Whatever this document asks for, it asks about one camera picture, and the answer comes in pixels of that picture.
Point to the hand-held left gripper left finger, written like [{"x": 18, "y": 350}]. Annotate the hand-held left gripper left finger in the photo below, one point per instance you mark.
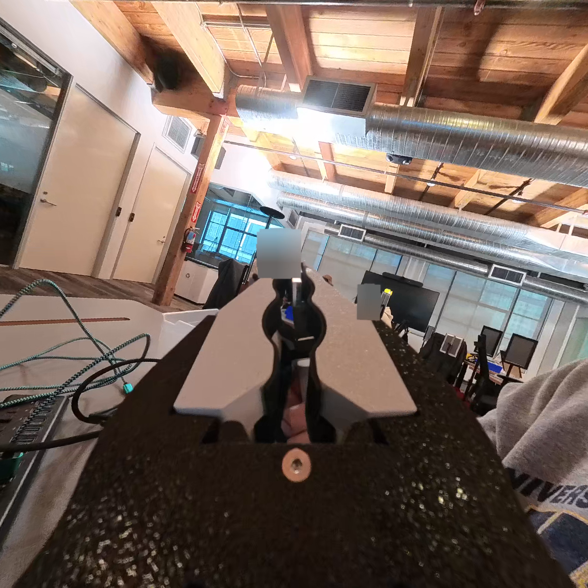
[{"x": 229, "y": 363}]

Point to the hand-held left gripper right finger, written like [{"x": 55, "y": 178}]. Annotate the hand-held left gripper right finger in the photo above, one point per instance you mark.
[{"x": 363, "y": 367}]

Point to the black usb hub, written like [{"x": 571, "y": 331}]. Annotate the black usb hub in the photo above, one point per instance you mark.
[{"x": 32, "y": 427}]

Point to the white plastic bin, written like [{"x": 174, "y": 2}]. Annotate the white plastic bin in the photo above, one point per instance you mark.
[{"x": 183, "y": 321}]

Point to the black jacket on chair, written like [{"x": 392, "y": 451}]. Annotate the black jacket on chair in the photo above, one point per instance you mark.
[{"x": 227, "y": 285}]

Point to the white cabinet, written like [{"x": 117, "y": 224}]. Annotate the white cabinet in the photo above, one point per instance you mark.
[{"x": 195, "y": 282}]

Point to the red fire extinguisher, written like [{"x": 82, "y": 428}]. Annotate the red fire extinguisher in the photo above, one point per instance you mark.
[{"x": 189, "y": 240}]

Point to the black desk monitor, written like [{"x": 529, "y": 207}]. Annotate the black desk monitor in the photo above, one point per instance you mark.
[
  {"x": 521, "y": 349},
  {"x": 491, "y": 340}
]

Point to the black round lamp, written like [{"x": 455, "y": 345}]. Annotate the black round lamp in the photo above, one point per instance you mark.
[{"x": 272, "y": 212}]

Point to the cream door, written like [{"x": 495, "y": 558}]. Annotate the cream door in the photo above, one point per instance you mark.
[
  {"x": 78, "y": 183},
  {"x": 151, "y": 216}
]

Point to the grey printed sweatshirt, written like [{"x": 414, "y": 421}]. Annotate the grey printed sweatshirt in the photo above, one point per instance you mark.
[{"x": 542, "y": 422}]

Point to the metal vent grille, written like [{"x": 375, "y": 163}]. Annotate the metal vent grille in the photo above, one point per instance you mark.
[{"x": 337, "y": 94}]

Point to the large black wall screen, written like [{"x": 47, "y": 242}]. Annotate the large black wall screen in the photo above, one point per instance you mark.
[{"x": 409, "y": 303}]

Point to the wooden post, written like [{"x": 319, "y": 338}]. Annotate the wooden post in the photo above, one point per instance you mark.
[{"x": 170, "y": 275}]

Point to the silver ventilation duct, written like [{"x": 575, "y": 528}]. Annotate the silver ventilation duct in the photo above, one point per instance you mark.
[
  {"x": 390, "y": 206},
  {"x": 459, "y": 138}
]

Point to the black ceiling camera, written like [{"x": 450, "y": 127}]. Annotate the black ceiling camera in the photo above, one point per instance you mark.
[{"x": 398, "y": 159}]

